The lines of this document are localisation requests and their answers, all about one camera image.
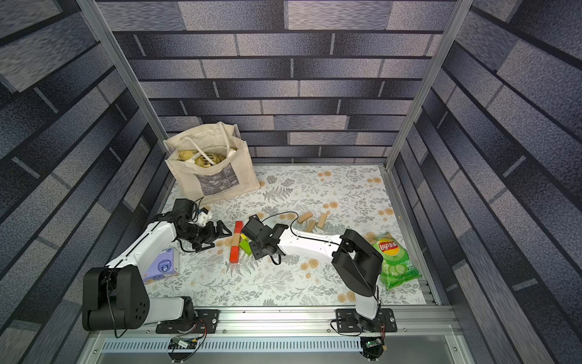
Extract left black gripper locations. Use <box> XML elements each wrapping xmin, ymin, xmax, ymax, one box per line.
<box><xmin>181</xmin><ymin>218</ymin><xmax>233</xmax><ymax>250</ymax></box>

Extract green block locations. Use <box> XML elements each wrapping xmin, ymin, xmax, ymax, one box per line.
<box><xmin>239</xmin><ymin>240</ymin><xmax>253</xmax><ymax>256</ymax></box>

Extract natural wood block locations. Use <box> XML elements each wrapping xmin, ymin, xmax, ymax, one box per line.
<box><xmin>306</xmin><ymin>220</ymin><xmax>317</xmax><ymax>233</ymax></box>
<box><xmin>317</xmin><ymin>212</ymin><xmax>330</xmax><ymax>229</ymax></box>
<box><xmin>230</xmin><ymin>233</ymin><xmax>240</xmax><ymax>247</ymax></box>
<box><xmin>297</xmin><ymin>212</ymin><xmax>313</xmax><ymax>224</ymax></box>

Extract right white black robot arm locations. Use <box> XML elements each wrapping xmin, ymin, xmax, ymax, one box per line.
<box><xmin>242</xmin><ymin>217</ymin><xmax>386</xmax><ymax>333</ymax></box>

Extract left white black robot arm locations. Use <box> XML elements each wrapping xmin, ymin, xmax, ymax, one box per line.
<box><xmin>82</xmin><ymin>199</ymin><xmax>232</xmax><ymax>332</ymax></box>

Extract natural wood block upright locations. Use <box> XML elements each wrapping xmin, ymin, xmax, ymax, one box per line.
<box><xmin>306</xmin><ymin>220</ymin><xmax>317</xmax><ymax>233</ymax></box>

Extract purple tissue pack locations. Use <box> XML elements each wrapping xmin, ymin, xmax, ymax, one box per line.
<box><xmin>142</xmin><ymin>248</ymin><xmax>180</xmax><ymax>285</ymax></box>

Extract beige canvas tote bag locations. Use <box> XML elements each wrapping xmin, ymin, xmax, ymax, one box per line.
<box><xmin>164</xmin><ymin>121</ymin><xmax>260</xmax><ymax>204</ymax></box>

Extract left circuit board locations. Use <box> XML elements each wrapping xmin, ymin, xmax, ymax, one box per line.
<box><xmin>168</xmin><ymin>337</ymin><xmax>199</xmax><ymax>351</ymax></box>

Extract circuit board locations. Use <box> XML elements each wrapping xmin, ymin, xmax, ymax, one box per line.
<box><xmin>168</xmin><ymin>337</ymin><xmax>199</xmax><ymax>351</ymax></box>
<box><xmin>361</xmin><ymin>338</ymin><xmax>385</xmax><ymax>351</ymax></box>

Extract green chips bag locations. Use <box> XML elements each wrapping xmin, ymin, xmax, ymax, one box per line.
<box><xmin>372</xmin><ymin>233</ymin><xmax>422</xmax><ymax>291</ymax></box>

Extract right circuit board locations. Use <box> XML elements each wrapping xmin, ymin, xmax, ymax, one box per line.
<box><xmin>361</xmin><ymin>338</ymin><xmax>385</xmax><ymax>351</ymax></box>

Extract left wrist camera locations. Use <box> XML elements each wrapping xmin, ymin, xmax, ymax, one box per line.
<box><xmin>193</xmin><ymin>207</ymin><xmax>212</xmax><ymax>227</ymax></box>

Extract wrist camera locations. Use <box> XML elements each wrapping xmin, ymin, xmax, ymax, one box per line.
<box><xmin>193</xmin><ymin>207</ymin><xmax>212</xmax><ymax>227</ymax></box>
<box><xmin>242</xmin><ymin>215</ymin><xmax>265</xmax><ymax>241</ymax></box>

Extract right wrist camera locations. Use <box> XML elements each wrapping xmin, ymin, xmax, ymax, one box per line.
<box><xmin>242</xmin><ymin>215</ymin><xmax>265</xmax><ymax>241</ymax></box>

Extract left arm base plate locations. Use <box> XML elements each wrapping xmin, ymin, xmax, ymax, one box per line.
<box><xmin>156</xmin><ymin>309</ymin><xmax>221</xmax><ymax>335</ymax></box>

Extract aluminium front rail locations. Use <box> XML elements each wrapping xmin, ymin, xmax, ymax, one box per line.
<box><xmin>78</xmin><ymin>306</ymin><xmax>475</xmax><ymax>363</ymax></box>

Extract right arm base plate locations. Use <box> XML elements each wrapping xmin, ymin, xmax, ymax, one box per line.
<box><xmin>334</xmin><ymin>309</ymin><xmax>398</xmax><ymax>335</ymax></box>

